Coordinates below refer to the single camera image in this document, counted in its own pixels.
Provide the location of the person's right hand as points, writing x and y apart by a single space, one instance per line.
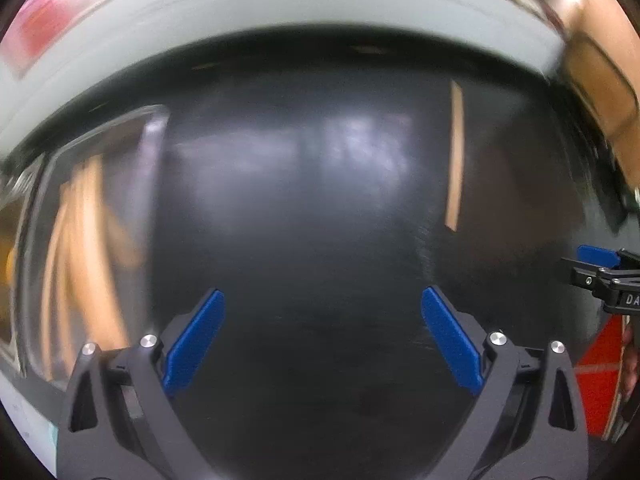
629 360

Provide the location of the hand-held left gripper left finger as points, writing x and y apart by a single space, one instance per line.
195 345

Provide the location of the clear plastic container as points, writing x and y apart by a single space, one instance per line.
125 160

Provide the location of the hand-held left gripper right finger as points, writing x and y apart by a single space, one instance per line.
450 345

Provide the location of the red label detergent bottle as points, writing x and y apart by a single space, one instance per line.
35 30

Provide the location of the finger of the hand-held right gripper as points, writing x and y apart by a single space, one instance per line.
587 277
597 255

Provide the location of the wooden chopsticks bundle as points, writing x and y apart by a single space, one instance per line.
92 240

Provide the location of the wooden chopstick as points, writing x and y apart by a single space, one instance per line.
454 160

